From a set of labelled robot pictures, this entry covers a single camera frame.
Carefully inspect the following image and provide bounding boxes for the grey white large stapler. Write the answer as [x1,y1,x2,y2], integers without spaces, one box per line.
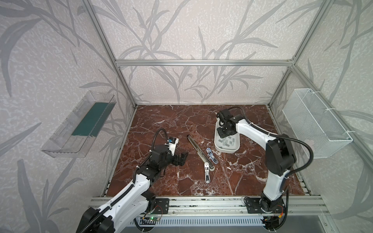
[187,135,215,171]

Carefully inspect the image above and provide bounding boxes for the small white stapler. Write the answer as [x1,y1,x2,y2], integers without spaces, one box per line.
[204,162,211,183]

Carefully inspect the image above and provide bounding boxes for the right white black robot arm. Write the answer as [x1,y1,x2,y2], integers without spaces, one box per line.
[217,106,314,213]

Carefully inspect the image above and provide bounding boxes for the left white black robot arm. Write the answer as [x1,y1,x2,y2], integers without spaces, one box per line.
[76,145,188,233]

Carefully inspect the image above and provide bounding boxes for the white plastic tray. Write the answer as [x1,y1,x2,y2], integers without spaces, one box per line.
[214,121,240,153]

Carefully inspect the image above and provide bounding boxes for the green circuit board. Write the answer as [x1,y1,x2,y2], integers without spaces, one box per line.
[141,216,162,224]

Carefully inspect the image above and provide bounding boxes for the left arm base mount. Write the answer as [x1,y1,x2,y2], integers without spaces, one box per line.
[150,198,170,215]

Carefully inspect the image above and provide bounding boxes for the aluminium front rail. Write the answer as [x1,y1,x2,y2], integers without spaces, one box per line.
[159,196,330,217]

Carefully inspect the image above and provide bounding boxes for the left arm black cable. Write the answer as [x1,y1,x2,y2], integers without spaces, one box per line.
[78,129,169,233]

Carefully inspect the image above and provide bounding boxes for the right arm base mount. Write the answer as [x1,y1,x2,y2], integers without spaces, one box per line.
[244,197,286,214]

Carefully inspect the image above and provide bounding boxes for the white wire mesh basket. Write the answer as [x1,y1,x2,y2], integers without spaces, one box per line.
[283,88,353,159]

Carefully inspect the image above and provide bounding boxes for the clear wall shelf green mat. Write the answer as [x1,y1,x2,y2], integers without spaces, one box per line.
[41,91,117,158]

